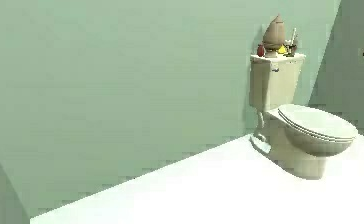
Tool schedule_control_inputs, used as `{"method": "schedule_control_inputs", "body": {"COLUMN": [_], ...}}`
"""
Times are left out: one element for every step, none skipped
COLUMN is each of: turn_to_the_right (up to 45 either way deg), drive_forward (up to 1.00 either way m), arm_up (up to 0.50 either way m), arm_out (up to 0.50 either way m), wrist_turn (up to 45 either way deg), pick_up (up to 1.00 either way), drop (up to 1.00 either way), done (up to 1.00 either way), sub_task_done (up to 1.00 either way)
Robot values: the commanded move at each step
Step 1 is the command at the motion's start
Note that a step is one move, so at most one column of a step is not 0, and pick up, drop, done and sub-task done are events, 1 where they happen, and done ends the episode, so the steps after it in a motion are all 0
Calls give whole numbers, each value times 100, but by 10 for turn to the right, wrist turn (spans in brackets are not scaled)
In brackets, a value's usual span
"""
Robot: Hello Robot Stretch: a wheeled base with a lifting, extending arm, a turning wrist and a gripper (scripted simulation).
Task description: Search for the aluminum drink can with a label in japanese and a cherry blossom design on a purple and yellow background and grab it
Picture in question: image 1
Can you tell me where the cream white toilet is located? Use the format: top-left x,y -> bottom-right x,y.
248,52 -> 359,181

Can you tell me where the tan pointed vase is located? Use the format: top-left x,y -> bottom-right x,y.
262,13 -> 287,59

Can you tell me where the small dark green object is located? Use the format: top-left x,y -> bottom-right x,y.
285,42 -> 299,58

